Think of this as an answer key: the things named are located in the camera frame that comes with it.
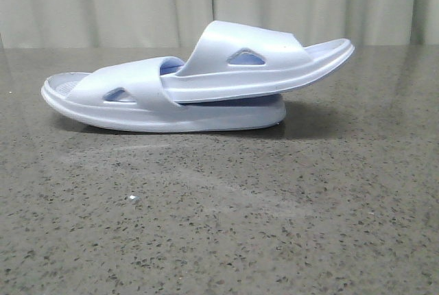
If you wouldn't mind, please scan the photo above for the beige background curtain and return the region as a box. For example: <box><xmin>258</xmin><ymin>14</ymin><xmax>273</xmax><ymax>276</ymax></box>
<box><xmin>1</xmin><ymin>0</ymin><xmax>438</xmax><ymax>48</ymax></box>

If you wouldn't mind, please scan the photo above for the light blue slipper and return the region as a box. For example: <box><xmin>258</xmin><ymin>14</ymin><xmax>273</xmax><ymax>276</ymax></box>
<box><xmin>41</xmin><ymin>56</ymin><xmax>286</xmax><ymax>132</ymax></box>
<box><xmin>161</xmin><ymin>21</ymin><xmax>354</xmax><ymax>103</ymax></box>

